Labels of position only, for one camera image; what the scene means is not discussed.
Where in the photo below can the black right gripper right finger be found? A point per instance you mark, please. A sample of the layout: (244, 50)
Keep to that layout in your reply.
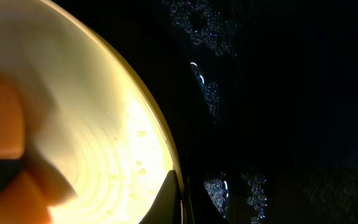
(166, 208)

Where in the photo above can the orange green scrub sponge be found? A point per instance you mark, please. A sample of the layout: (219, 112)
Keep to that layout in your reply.
(28, 198)

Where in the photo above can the yellow plate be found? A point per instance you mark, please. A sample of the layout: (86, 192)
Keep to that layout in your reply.
(88, 113)

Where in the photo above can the round black tray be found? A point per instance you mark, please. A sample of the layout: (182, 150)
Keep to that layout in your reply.
(261, 98)

